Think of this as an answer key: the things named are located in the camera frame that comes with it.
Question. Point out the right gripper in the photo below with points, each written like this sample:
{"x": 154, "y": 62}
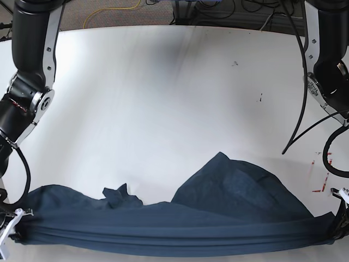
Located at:
{"x": 10, "y": 220}

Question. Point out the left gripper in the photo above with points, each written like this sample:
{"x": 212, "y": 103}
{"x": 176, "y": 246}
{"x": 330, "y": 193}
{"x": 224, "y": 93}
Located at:
{"x": 339, "y": 224}

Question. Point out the dark navy T-shirt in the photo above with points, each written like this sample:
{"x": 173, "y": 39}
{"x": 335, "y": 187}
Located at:
{"x": 228, "y": 207}

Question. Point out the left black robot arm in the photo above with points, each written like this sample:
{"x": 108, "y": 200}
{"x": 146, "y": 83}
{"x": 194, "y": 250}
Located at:
{"x": 326, "y": 42}

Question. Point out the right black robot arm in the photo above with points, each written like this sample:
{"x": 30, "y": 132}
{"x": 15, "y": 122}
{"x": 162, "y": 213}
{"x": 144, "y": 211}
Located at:
{"x": 35, "y": 28}

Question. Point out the red tape rectangle marking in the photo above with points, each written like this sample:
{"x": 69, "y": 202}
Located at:
{"x": 318, "y": 174}

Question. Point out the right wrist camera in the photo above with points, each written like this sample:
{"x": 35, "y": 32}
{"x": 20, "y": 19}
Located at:
{"x": 4, "y": 253}

